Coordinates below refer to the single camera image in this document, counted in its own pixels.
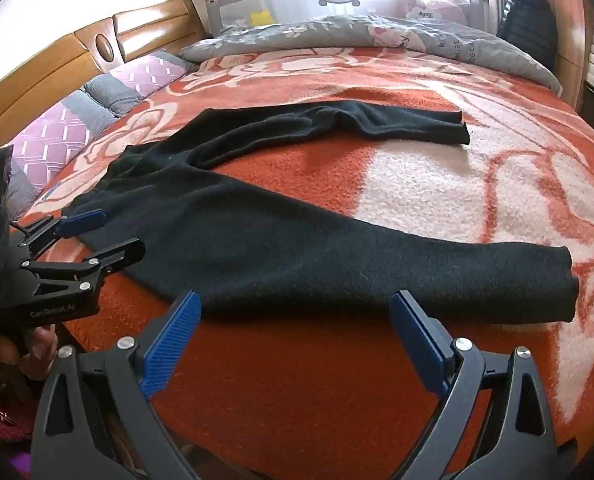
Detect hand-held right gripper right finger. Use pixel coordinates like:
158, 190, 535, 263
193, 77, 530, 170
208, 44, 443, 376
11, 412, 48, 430
388, 289, 578, 480

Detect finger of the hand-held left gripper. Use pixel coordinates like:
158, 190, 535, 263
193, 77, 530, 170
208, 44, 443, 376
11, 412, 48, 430
9, 208, 109, 259
19, 239, 146, 311

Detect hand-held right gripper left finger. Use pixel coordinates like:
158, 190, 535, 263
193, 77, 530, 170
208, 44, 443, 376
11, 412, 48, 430
31, 289, 212, 480

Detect black pants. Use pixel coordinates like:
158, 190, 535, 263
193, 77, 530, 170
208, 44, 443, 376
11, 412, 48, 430
62, 100, 580, 323

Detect person's left hand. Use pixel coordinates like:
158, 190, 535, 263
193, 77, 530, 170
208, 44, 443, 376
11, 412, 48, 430
0, 322, 60, 401

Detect orange and white blanket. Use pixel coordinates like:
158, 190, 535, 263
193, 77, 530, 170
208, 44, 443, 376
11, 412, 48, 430
7, 45, 594, 480

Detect dark red cloth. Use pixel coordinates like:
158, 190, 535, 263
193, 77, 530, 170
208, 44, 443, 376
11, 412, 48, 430
0, 390, 40, 443

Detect wooden headboard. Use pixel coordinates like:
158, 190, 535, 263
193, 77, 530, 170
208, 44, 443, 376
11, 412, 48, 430
0, 0, 212, 153

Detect yellow toy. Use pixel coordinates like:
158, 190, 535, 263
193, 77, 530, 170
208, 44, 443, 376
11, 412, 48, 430
249, 9, 282, 27

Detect grey floral quilt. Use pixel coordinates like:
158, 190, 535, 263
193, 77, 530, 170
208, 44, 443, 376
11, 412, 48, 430
179, 14, 562, 96

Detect pink plush toy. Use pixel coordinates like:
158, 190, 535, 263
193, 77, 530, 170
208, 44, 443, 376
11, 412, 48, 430
407, 0, 470, 26

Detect wooden wardrobe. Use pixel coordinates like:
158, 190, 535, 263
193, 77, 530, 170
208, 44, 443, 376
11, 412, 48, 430
542, 0, 594, 86

